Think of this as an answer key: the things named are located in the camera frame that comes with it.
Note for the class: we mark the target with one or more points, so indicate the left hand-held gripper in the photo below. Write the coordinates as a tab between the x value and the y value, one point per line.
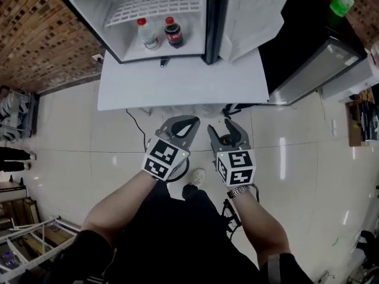
164	158

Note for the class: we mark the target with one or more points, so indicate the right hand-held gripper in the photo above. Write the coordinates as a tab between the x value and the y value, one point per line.
237	164

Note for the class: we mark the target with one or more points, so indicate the green bottle red cap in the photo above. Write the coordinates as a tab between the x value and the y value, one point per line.
226	140

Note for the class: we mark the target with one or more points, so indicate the dark cola bottle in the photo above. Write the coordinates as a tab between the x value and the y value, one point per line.
173	34

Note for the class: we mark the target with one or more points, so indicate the clear bottle red cap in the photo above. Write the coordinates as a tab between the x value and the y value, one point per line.
148	35

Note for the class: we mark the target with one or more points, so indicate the person's left forearm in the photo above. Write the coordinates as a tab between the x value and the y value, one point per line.
115	209

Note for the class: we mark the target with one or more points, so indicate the person's right forearm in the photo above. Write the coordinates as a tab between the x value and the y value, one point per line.
260	223

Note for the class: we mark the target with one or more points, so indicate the crumpled clear plastic bag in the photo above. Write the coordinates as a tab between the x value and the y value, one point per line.
177	111

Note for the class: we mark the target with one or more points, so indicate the person's white right shoe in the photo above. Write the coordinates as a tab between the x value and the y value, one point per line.
197	177

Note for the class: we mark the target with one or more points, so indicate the silver wristwatch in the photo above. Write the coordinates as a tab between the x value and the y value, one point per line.
238	191

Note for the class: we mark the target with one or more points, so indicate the white power strip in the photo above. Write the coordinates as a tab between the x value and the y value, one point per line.
334	127

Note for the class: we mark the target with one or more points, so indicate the person's body in black clothing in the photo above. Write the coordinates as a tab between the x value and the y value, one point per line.
177	241

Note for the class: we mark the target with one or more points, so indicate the black glass-door cooler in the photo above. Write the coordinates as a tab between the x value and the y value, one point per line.
305	40

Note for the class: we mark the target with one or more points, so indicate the open cardboard box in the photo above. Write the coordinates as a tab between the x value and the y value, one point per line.
355	129

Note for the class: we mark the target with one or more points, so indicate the white cabinet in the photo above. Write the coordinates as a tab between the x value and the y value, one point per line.
349	81

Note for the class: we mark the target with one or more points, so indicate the black mini fridge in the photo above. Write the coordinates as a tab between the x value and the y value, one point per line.
97	16

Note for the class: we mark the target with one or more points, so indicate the grey rack with white parts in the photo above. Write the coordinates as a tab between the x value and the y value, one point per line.
16	114

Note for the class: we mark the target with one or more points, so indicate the clear plastic container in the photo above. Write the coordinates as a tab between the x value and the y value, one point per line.
374	55

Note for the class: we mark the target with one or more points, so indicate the green plastic bottle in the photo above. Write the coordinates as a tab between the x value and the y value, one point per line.
342	3

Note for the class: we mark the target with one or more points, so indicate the white metal frames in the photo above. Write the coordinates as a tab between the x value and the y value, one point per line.
29	241

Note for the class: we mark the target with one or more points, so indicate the white wall socket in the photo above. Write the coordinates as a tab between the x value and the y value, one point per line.
98	57

